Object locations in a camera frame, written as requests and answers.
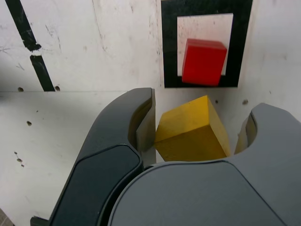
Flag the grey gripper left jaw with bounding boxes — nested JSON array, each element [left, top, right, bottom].
[[48, 87, 157, 226]]

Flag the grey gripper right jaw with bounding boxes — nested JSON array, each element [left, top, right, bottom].
[[107, 102, 301, 226]]

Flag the yellow cube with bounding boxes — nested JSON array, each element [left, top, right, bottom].
[[154, 95, 231, 163]]

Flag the red cube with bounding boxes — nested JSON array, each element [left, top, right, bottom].
[[181, 38, 228, 87]]

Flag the black tape square outline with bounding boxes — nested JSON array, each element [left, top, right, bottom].
[[160, 0, 253, 89]]

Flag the black tape strip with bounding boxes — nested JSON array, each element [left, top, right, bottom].
[[4, 0, 56, 92]]

